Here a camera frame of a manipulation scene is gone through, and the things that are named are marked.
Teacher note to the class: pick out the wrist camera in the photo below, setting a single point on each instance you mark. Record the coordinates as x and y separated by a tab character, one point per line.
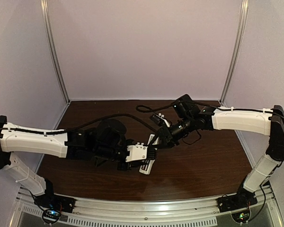
159	119
136	152

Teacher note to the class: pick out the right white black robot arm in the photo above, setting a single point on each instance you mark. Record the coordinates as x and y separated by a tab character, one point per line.
268	122

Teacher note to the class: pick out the front aluminium rail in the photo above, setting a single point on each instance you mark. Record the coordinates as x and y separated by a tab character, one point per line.
200	212

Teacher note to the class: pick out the left aluminium frame post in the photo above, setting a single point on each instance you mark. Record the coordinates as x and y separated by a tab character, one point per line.
52	49

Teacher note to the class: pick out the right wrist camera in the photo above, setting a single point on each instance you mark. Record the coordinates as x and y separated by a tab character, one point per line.
159	119

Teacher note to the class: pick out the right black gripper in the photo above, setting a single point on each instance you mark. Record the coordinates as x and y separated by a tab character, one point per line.
168	136

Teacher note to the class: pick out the right aluminium frame post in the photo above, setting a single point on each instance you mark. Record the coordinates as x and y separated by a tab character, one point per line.
243	16

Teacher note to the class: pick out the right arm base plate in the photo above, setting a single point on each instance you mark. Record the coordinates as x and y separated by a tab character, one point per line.
235	202

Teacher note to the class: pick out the aluminium frame post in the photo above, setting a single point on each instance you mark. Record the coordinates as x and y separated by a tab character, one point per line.
52	49
243	16

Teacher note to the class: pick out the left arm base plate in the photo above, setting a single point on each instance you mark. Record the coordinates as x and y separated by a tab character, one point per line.
56	202

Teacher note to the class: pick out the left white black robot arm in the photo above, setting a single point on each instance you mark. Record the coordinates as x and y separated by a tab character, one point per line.
106	142

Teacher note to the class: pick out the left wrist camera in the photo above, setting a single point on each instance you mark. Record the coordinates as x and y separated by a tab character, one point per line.
136	152

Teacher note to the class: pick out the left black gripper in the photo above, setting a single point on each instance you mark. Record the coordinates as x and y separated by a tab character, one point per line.
122	160

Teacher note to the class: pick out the white remote control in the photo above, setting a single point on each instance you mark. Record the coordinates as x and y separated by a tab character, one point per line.
146	167

